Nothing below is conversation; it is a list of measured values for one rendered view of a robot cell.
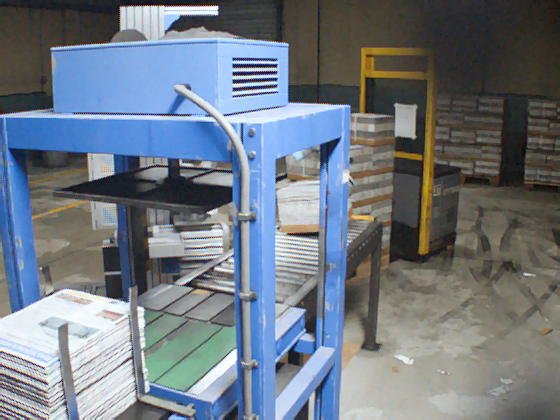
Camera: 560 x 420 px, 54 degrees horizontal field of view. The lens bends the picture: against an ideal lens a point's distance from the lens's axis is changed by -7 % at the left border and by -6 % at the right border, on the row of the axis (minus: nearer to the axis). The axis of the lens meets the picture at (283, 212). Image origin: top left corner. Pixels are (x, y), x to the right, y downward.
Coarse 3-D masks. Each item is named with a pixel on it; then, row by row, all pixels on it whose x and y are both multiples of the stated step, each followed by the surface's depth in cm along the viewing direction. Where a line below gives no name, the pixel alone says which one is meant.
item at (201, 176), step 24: (144, 168) 211; (192, 168) 211; (216, 168) 209; (72, 192) 170; (96, 192) 173; (120, 192) 173; (144, 192) 170; (168, 192) 173; (192, 192) 173; (216, 192) 173
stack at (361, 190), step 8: (368, 176) 457; (280, 184) 425; (288, 184) 425; (360, 184) 450; (368, 184) 458; (352, 192) 445; (360, 192) 452; (368, 192) 459; (352, 200) 446; (360, 200) 453; (232, 208) 404; (360, 208) 455; (368, 208) 462; (232, 224) 408; (232, 232) 411; (232, 240) 411; (368, 264) 476; (360, 272) 470; (368, 272) 478; (352, 280) 464
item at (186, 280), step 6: (276, 228) 322; (228, 252) 280; (216, 258) 271; (222, 258) 272; (210, 264) 263; (216, 264) 264; (198, 270) 255; (204, 270) 255; (186, 276) 248; (192, 276) 248; (198, 276) 249; (174, 282) 241; (180, 282) 241; (186, 282) 241
